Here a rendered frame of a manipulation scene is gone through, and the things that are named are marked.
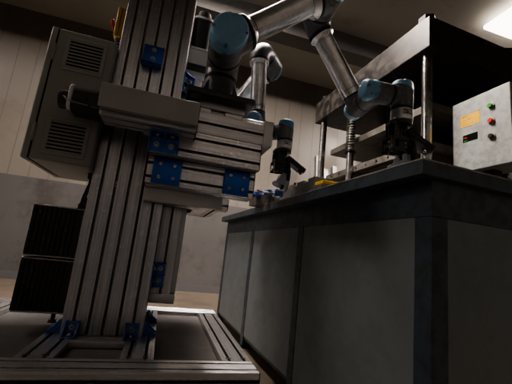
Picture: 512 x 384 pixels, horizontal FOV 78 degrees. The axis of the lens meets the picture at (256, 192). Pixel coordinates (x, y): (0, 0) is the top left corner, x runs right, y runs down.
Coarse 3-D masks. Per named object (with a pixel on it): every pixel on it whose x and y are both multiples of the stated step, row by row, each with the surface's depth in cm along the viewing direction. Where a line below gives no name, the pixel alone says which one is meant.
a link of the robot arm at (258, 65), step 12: (264, 48) 154; (252, 60) 153; (264, 60) 153; (252, 72) 153; (264, 72) 153; (252, 84) 151; (264, 84) 152; (252, 96) 149; (264, 96) 150; (252, 108) 148; (264, 108) 150; (264, 120) 149
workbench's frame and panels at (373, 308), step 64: (320, 192) 115; (384, 192) 90; (448, 192) 77; (256, 256) 182; (320, 256) 117; (384, 256) 87; (448, 256) 74; (256, 320) 167; (320, 320) 111; (384, 320) 83; (448, 320) 71
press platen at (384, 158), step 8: (440, 144) 187; (440, 152) 188; (448, 152) 188; (376, 160) 224; (384, 160) 216; (392, 160) 211; (360, 168) 239; (368, 168) 235; (328, 176) 282; (336, 176) 270; (344, 176) 263
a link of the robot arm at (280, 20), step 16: (288, 0) 105; (304, 0) 106; (320, 0) 107; (336, 0) 108; (224, 16) 96; (240, 16) 97; (256, 16) 101; (272, 16) 102; (288, 16) 105; (304, 16) 108; (320, 16) 112; (224, 32) 96; (240, 32) 96; (256, 32) 100; (272, 32) 105; (208, 48) 105; (224, 48) 97; (240, 48) 98; (224, 64) 105
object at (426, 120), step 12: (432, 60) 186; (432, 72) 185; (432, 84) 183; (432, 96) 182; (432, 108) 180; (432, 120) 179; (324, 132) 293; (432, 132) 178; (324, 144) 291; (324, 156) 289; (432, 156) 175
